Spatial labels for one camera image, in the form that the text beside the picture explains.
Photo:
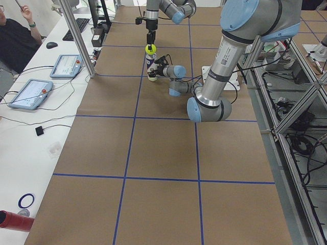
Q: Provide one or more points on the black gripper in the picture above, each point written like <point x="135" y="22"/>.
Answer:
<point x="160" y="70"/>
<point x="150" y="25"/>

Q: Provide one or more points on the tennis ball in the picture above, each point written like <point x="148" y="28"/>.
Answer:
<point x="150" y="49"/>

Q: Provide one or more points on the white tennis ball can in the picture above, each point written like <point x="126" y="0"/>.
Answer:
<point x="151" y="66"/>

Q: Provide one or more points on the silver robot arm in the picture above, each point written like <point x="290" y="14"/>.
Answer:
<point x="176" y="11"/>
<point x="241" y="22"/>

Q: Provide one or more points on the black box with label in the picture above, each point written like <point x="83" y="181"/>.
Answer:
<point x="98" y="37"/>

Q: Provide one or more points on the black computer monitor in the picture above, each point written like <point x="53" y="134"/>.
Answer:
<point x="99" y="14"/>

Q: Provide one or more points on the far blue teach pendant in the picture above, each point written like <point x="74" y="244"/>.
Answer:
<point x="66" y="67"/>

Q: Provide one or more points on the blue teach pendant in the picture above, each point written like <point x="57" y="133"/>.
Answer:
<point x="66" y="67"/>
<point x="32" y="94"/>

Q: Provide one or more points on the brown paper table cover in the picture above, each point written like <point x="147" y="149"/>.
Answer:
<point x="135" y="170"/>

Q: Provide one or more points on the black computer mouse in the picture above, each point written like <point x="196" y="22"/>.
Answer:
<point x="51" y="45"/>

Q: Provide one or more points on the near blue teach pendant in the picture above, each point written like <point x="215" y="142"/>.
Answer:
<point x="32" y="94"/>

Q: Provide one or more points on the small black square device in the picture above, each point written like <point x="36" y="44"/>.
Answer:
<point x="39" y="130"/>

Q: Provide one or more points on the person in black shirt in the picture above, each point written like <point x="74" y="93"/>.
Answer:
<point x="19" y="44"/>

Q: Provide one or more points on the red cylinder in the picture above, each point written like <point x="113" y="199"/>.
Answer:
<point x="16" y="222"/>

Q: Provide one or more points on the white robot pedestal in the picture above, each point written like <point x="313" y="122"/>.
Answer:
<point x="231" y="84"/>

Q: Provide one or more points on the aluminium frame post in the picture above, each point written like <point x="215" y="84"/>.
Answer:
<point x="73" y="27"/>

